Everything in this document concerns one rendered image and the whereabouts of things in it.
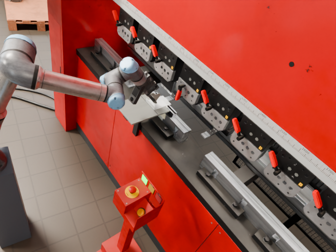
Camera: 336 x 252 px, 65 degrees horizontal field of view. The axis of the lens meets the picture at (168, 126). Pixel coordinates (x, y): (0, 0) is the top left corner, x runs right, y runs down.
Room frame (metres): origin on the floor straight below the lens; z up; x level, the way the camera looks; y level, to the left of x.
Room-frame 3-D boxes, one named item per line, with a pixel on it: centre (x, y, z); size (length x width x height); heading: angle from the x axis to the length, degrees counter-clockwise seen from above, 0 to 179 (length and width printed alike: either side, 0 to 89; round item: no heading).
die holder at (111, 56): (1.59, 0.51, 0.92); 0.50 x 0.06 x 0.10; 52
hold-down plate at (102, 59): (1.58, 0.59, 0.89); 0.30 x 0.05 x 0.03; 52
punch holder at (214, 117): (1.02, -0.21, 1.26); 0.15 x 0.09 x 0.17; 52
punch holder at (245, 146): (0.89, -0.37, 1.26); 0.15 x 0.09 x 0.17; 52
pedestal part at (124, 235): (0.71, 0.02, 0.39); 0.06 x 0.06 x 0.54; 52
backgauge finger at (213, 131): (1.17, -0.28, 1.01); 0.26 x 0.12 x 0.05; 142
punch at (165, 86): (1.25, 0.08, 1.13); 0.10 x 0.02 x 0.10; 52
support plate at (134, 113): (1.14, 0.17, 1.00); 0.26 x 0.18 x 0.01; 142
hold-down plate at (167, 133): (1.18, 0.08, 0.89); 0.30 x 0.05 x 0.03; 52
